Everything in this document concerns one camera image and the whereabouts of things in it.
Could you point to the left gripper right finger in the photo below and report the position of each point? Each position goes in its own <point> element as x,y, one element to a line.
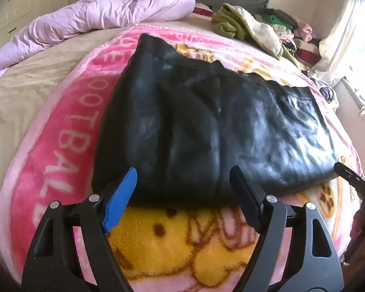
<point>312,262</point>

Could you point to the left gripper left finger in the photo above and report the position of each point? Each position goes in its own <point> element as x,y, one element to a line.
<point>52,262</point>

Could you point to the black leather jacket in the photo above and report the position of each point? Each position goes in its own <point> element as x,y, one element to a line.
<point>184,123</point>

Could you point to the pile of folded clothes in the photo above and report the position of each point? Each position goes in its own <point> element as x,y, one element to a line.
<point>297,37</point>

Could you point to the right hand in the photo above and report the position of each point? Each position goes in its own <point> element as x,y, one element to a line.
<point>353,259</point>

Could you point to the pink cartoon fleece blanket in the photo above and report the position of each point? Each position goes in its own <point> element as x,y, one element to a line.
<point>202,250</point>

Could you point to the cream curtain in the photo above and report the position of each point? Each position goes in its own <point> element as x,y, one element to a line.
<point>343,52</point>

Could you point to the beige bed sheet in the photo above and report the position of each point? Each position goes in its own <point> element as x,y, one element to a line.
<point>25,87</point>

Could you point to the green and cream blanket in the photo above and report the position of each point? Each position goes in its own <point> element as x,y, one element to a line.
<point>236,22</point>

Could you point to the lilac quilted duvet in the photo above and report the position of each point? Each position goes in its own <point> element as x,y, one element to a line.
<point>83,16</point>

